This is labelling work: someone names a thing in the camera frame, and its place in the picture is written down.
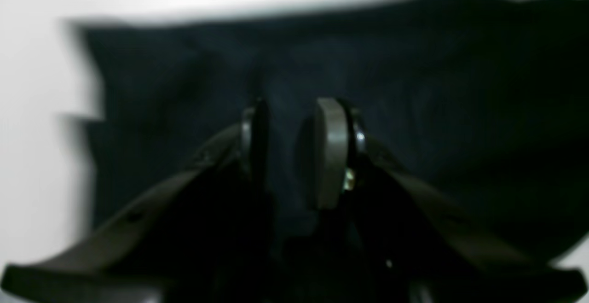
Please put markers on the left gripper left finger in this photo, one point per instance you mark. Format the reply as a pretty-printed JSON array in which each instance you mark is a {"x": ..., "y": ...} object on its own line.
[{"x": 201, "y": 236}]

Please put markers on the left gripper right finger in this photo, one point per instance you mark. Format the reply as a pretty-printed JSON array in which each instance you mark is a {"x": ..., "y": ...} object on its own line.
[{"x": 385, "y": 236}]

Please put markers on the black T-shirt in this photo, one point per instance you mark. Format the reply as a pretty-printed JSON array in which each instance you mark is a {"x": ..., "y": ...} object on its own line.
[{"x": 487, "y": 100}]

